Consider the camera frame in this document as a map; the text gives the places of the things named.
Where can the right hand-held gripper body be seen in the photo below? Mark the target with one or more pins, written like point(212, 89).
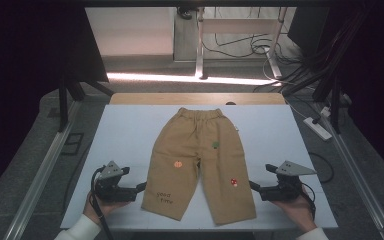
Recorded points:
point(283, 190)

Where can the white metal desk frame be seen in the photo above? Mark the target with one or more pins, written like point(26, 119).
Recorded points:
point(200, 50)

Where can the black rectangular floor frame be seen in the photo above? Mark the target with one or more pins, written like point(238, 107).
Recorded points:
point(73, 143)

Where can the black metal stand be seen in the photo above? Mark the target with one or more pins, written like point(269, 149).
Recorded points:
point(63, 100)

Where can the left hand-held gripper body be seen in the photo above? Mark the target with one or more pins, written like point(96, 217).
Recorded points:
point(113, 191)

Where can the dark curtain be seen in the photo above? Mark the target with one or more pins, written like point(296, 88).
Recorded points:
point(23, 66)
point(376, 83)

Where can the white cabinet panel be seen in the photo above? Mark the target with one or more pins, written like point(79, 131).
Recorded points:
point(130, 31)

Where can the tan children's pants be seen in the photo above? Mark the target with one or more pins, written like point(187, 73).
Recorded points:
point(186, 146)

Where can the black shoe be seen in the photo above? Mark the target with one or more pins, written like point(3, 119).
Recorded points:
point(184, 13)

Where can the person's left hand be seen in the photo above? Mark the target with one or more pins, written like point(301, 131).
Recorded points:
point(103, 208)

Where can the aluminium rail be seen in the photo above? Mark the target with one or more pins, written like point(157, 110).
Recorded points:
point(360, 176)
point(43, 170)

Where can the black box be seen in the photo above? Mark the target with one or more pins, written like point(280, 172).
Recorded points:
point(308, 30)

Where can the long white power strip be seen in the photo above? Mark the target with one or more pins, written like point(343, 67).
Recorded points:
point(317, 128)

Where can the person's right hand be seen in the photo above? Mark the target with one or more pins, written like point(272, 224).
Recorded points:
point(296, 210)

